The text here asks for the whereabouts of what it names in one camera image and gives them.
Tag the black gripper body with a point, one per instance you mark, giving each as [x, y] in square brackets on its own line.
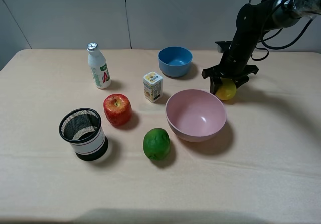
[233, 64]

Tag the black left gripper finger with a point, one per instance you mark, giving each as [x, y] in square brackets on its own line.
[215, 83]

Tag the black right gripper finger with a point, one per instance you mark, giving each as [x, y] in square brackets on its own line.
[240, 81]

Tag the yellow lemon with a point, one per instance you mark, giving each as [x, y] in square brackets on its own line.
[227, 90]

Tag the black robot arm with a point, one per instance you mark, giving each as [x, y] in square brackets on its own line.
[253, 23]

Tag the pink plastic bowl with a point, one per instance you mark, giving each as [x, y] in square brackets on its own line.
[195, 115]

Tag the blue plastic bowl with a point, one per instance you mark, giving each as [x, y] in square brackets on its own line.
[175, 61]

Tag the small yellow-white carton box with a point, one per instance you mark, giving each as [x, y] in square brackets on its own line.
[153, 86]

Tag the green lime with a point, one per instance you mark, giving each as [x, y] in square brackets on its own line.
[156, 144]

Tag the beige tablecloth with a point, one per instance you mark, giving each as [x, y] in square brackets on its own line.
[72, 153]

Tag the red apple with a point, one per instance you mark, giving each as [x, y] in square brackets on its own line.
[117, 109]

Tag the white yogurt drink bottle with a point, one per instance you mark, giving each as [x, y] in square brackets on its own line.
[98, 66]

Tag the black mesh pen holder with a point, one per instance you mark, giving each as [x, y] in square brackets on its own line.
[82, 129]

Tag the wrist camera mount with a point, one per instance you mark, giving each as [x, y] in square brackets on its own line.
[223, 46]

